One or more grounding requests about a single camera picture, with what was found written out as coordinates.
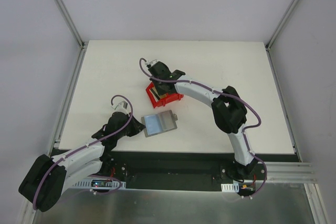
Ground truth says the aluminium frame post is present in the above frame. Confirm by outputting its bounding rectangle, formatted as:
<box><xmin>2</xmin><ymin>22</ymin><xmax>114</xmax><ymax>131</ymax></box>
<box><xmin>54</xmin><ymin>0</ymin><xmax>86</xmax><ymax>49</ymax></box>
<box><xmin>265</xmin><ymin>0</ymin><xmax>301</xmax><ymax>51</ymax></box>

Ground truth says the purple cable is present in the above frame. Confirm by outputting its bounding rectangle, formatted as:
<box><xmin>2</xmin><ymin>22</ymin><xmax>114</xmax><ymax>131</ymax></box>
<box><xmin>33</xmin><ymin>94</ymin><xmax>133</xmax><ymax>210</ymax></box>
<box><xmin>138</xmin><ymin>57</ymin><xmax>268</xmax><ymax>200</ymax></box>

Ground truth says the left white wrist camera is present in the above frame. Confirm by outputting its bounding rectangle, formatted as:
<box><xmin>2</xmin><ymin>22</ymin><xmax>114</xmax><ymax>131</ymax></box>
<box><xmin>113</xmin><ymin>101</ymin><xmax>129</xmax><ymax>114</ymax></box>

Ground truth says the right aluminium frame post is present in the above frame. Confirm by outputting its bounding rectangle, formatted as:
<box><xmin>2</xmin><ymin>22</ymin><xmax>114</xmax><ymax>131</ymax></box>
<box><xmin>265</xmin><ymin>0</ymin><xmax>301</xmax><ymax>51</ymax></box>

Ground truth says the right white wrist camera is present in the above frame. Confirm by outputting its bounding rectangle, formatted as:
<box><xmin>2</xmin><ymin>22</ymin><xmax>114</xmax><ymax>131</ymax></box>
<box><xmin>146</xmin><ymin>59</ymin><xmax>158</xmax><ymax>68</ymax></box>

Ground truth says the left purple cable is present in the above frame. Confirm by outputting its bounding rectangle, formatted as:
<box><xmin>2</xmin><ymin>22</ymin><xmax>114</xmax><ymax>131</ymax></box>
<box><xmin>33</xmin><ymin>94</ymin><xmax>133</xmax><ymax>210</ymax></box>

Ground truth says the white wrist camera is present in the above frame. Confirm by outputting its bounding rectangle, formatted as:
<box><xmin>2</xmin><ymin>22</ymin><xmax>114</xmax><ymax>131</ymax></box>
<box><xmin>146</xmin><ymin>59</ymin><xmax>158</xmax><ymax>68</ymax></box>
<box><xmin>113</xmin><ymin>101</ymin><xmax>129</xmax><ymax>114</ymax></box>

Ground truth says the red plastic bin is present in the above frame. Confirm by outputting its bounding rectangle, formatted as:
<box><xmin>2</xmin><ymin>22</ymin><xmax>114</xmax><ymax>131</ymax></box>
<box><xmin>145</xmin><ymin>82</ymin><xmax>184</xmax><ymax>108</ymax></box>

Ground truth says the white cable duct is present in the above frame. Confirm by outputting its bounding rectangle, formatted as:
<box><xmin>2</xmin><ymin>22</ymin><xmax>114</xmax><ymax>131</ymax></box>
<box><xmin>220</xmin><ymin>182</ymin><xmax>239</xmax><ymax>193</ymax></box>
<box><xmin>70</xmin><ymin>178</ymin><xmax>126</xmax><ymax>190</ymax></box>

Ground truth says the aluminium front rail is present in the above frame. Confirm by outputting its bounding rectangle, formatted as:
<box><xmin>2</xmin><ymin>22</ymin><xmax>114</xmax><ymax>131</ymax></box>
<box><xmin>266</xmin><ymin>162</ymin><xmax>317</xmax><ymax>184</ymax></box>

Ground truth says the left white cable duct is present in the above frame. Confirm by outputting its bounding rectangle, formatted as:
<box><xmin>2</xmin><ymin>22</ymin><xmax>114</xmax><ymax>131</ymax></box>
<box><xmin>70</xmin><ymin>178</ymin><xmax>126</xmax><ymax>190</ymax></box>

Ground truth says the right white cable duct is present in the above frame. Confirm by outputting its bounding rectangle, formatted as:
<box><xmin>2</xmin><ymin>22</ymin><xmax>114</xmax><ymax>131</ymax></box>
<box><xmin>220</xmin><ymin>182</ymin><xmax>239</xmax><ymax>193</ymax></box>

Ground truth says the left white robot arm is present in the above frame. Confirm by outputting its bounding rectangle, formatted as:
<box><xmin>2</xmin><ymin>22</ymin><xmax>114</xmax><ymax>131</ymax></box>
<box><xmin>18</xmin><ymin>112</ymin><xmax>145</xmax><ymax>212</ymax></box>

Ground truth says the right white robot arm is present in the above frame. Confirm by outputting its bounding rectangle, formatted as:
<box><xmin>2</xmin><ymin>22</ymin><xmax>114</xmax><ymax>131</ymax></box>
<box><xmin>145</xmin><ymin>60</ymin><xmax>261</xmax><ymax>179</ymax></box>

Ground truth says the gold credit card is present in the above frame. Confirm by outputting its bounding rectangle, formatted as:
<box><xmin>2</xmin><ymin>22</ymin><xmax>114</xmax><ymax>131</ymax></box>
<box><xmin>151</xmin><ymin>89</ymin><xmax>167</xmax><ymax>100</ymax></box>

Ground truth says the left aluminium frame post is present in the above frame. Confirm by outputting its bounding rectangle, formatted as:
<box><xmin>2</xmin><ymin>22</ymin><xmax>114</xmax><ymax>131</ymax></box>
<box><xmin>54</xmin><ymin>0</ymin><xmax>86</xmax><ymax>49</ymax></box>

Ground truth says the grey leather card holder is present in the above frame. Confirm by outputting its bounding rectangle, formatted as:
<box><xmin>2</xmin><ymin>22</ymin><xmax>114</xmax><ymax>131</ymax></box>
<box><xmin>141</xmin><ymin>110</ymin><xmax>178</xmax><ymax>137</ymax></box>

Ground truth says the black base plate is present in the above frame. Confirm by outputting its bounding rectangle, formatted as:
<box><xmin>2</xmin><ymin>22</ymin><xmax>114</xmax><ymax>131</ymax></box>
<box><xmin>95</xmin><ymin>151</ymin><xmax>267</xmax><ymax>191</ymax></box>

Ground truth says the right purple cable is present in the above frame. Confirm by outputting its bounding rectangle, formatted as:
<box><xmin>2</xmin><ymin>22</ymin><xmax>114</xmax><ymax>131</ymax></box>
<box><xmin>138</xmin><ymin>57</ymin><xmax>268</xmax><ymax>200</ymax></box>

